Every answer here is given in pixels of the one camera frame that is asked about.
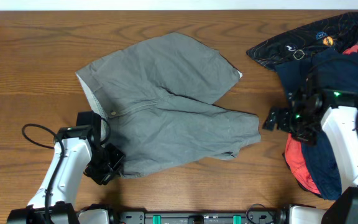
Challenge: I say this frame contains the grey shorts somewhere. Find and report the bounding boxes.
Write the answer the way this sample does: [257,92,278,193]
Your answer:
[76,33,261,179]

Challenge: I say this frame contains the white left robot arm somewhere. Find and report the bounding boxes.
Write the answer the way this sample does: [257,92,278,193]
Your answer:
[7,111,124,224]

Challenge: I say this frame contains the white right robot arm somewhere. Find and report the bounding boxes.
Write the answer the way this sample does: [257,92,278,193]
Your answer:
[262,73,358,223]

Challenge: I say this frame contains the red garment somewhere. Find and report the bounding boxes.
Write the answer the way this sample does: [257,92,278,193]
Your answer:
[283,134,321,197]

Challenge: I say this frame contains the navy blue garment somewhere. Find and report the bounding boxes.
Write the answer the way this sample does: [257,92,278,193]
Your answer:
[275,49,358,200]

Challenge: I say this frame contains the black patterned shorts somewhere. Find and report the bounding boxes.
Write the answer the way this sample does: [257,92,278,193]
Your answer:
[246,12,358,71]

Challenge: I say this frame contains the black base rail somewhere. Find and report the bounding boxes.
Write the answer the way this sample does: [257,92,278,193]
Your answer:
[79,203,291,224]

